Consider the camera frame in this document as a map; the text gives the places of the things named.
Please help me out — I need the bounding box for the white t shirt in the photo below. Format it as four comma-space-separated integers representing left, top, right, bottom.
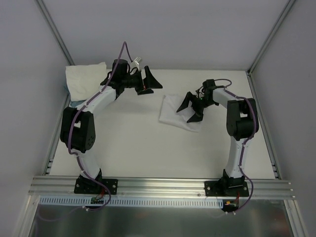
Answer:
65, 62, 107, 102
159, 94, 202, 133

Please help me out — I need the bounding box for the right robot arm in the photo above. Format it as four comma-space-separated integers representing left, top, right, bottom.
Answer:
177, 79, 259, 197

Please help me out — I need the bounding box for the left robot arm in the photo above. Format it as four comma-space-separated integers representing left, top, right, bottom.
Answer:
60, 59, 163, 193

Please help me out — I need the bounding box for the folded white t shirt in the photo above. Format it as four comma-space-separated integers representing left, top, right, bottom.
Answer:
65, 62, 107, 102

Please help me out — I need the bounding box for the folded blue t shirt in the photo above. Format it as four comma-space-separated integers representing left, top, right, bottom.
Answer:
63, 84, 85, 107

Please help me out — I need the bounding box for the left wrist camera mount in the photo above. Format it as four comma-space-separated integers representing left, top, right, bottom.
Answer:
130, 57, 142, 71

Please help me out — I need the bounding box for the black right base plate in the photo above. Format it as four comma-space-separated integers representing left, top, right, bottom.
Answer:
204, 180, 249, 197

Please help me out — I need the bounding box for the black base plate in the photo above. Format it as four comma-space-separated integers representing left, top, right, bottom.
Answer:
204, 180, 249, 197
74, 176, 118, 195

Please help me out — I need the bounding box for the aluminium front rail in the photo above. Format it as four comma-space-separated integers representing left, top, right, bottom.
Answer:
28, 176, 296, 199

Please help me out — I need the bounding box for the left side aluminium rail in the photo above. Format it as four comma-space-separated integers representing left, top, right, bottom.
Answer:
41, 93, 70, 176

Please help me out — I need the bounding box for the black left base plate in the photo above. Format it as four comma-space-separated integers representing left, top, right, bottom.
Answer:
74, 176, 118, 195

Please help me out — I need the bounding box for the left aluminium frame post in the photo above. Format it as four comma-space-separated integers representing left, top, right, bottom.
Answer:
35, 0, 75, 66

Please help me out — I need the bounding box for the aluminium frame post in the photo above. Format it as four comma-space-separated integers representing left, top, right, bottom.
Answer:
246, 0, 297, 75
35, 0, 75, 66

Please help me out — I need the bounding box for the right aluminium frame post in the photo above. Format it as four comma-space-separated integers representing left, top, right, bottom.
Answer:
246, 0, 297, 75

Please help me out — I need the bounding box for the white slotted cable duct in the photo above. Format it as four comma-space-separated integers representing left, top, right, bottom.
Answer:
39, 196, 224, 209

